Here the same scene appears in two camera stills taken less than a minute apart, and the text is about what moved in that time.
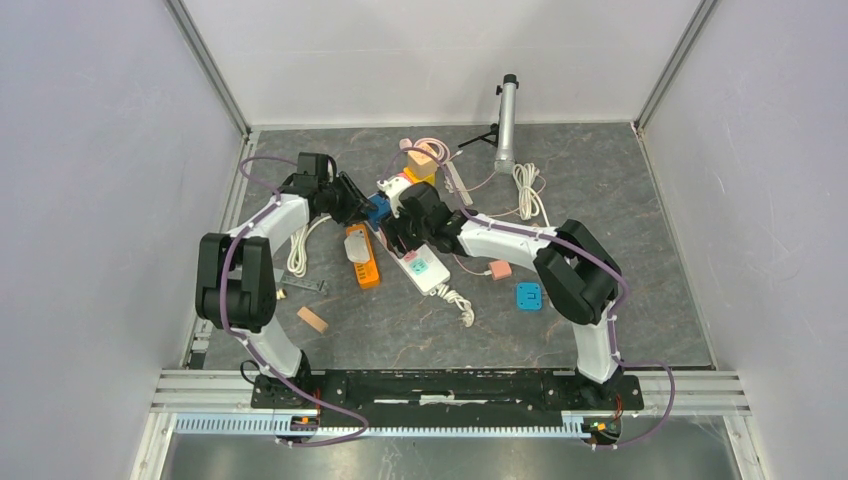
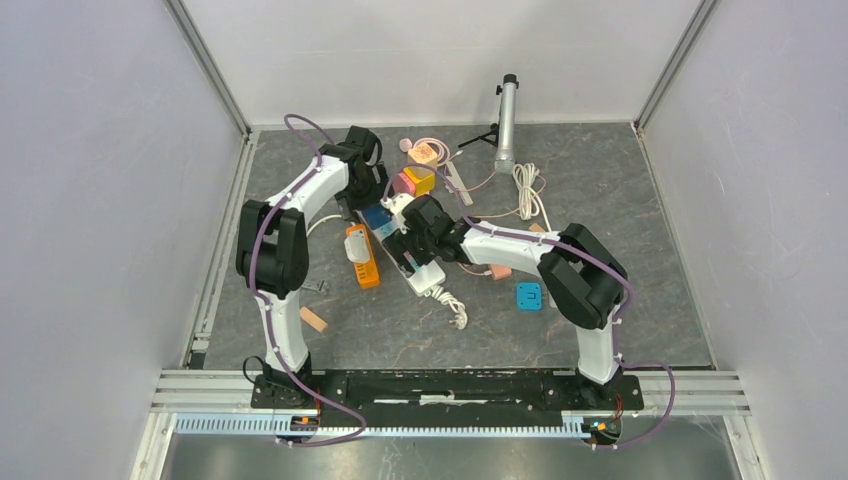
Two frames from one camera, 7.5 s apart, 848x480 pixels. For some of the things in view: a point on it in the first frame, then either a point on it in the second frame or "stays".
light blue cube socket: [529, 296] stays
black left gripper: [356, 202] to [348, 204]
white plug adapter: [356, 246] stays
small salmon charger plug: [500, 269] stays
